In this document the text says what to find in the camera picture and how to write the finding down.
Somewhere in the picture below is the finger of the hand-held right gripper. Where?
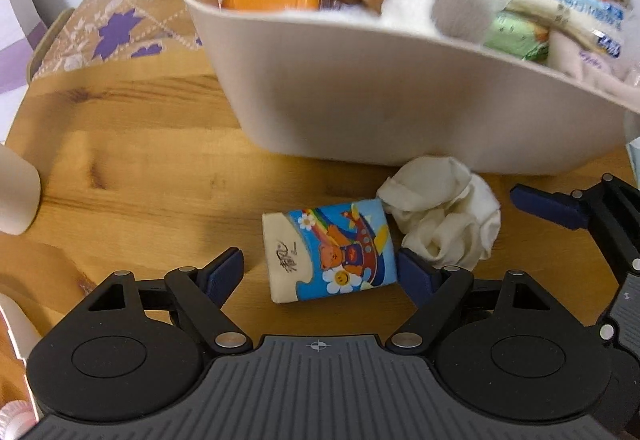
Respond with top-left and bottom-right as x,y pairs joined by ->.
510,174 -> 640,275

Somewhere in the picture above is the wooden desktop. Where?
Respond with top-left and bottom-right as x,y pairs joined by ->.
0,67 -> 640,440

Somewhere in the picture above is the beige plastic storage bin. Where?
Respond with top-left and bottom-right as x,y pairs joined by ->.
175,0 -> 640,177

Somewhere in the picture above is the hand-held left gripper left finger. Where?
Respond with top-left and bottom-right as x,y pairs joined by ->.
89,247 -> 249,357

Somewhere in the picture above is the brown cloth with purple flowers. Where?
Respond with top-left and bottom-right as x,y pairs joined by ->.
31,0 -> 207,81

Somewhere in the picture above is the white fluffy plush toy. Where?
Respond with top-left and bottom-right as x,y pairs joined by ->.
377,0 -> 497,41

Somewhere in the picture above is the white crumpled cloth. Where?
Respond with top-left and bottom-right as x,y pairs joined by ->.
376,156 -> 502,271

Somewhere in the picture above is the white ridged bottle cap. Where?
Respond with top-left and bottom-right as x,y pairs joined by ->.
0,399 -> 32,438

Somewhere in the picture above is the blue bear print tissue packet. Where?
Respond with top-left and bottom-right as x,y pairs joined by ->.
261,199 -> 399,305

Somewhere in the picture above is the light green tissue packet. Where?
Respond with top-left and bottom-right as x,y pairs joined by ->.
482,12 -> 551,63

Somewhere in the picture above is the white cloth with purple stripes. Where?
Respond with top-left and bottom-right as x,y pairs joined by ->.
0,12 -> 38,95

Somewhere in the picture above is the beige cup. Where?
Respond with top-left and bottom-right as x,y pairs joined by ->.
0,144 -> 42,237

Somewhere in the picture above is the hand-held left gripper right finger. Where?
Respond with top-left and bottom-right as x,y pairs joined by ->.
390,247 -> 581,357

